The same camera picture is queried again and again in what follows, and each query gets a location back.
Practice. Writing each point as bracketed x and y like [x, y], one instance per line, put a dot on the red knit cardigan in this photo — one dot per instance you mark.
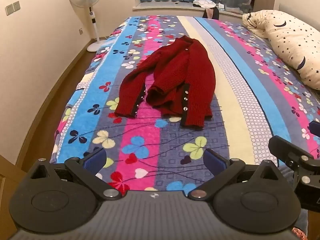
[185, 75]

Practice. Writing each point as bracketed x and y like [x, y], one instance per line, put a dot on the floral striped blanket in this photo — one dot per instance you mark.
[250, 100]

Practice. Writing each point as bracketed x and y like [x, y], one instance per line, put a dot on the dark and pink bag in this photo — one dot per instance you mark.
[211, 13]

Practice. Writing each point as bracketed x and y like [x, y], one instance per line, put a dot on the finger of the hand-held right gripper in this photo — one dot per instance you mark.
[315, 128]
[287, 148]

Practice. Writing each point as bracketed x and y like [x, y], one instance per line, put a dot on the cream star print pillow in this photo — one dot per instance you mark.
[290, 37]

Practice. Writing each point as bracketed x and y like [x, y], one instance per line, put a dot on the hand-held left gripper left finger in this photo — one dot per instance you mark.
[95, 159]

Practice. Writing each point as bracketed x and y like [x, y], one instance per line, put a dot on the pink patterned cloth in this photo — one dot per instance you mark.
[300, 234]

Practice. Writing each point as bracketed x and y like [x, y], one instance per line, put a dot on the wooden door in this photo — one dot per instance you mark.
[8, 180]

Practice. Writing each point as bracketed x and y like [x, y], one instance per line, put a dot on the small white box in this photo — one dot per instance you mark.
[220, 5]

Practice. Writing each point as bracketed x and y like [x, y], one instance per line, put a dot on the white window sill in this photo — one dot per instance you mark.
[160, 5]

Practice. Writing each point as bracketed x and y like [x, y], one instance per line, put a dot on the white clothes pile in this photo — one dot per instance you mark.
[203, 2]

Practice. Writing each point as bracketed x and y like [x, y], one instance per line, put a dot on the wall switch plate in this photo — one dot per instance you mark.
[12, 8]

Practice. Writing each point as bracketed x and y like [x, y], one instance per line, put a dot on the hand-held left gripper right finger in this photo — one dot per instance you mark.
[213, 158]

